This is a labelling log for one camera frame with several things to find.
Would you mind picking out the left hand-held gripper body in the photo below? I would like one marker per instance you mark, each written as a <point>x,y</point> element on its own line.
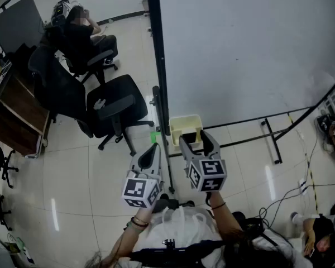
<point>139,190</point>

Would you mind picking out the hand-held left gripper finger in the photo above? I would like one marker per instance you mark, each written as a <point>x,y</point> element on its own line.
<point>157,160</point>
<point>134,163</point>

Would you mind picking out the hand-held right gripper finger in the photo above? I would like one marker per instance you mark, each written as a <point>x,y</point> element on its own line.
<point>187,149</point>
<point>212,147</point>

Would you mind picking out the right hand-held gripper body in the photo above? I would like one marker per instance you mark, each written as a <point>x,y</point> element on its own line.
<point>209,174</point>

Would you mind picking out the black rectangular block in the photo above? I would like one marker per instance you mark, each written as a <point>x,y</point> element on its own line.
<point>190,137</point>

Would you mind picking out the cream plastic bin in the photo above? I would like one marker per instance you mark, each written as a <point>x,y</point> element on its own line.
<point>181,123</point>

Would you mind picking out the person's right forearm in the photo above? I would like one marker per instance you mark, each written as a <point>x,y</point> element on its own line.
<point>226,222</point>

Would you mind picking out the person's left forearm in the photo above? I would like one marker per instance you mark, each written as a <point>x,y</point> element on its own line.
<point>123,244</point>

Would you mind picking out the large white board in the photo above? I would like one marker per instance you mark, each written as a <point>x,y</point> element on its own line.
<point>240,52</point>

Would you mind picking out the green floor tape mark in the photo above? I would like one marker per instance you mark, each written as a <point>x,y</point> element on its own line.
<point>154,135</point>

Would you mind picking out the person's left shoe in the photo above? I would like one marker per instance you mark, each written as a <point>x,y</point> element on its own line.
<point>163,205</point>

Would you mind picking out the person's shoe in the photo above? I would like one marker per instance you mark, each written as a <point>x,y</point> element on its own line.
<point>163,205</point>
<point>187,204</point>

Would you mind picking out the black wrist band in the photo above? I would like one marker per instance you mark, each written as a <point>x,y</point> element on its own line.
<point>219,206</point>

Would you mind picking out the person's right shoe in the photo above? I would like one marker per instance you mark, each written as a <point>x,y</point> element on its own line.
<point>187,204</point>

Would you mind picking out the person's white shirt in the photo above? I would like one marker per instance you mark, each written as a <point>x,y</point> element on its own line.
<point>184,227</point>

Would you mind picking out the black waist device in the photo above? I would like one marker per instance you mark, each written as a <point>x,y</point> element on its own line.
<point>248,223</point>

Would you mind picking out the empty black office chair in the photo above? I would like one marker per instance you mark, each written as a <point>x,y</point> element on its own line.
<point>117,93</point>

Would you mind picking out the white power strip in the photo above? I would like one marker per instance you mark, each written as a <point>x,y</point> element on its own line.
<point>303,187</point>

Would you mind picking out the grey floor device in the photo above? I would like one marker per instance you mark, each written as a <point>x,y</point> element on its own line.
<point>321,124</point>

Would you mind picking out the wooden desk cabinet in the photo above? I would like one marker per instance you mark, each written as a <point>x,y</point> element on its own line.
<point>19,107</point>

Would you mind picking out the green bag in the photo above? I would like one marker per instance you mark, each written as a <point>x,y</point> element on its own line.
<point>16,244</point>

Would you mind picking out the black white equipment unit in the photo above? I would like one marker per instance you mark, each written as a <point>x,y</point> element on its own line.
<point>60,11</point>

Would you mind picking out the large dark monitor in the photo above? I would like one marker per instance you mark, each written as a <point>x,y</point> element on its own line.
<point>15,26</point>

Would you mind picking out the black chest camera harness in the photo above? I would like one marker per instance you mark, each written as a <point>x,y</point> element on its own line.
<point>170,252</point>

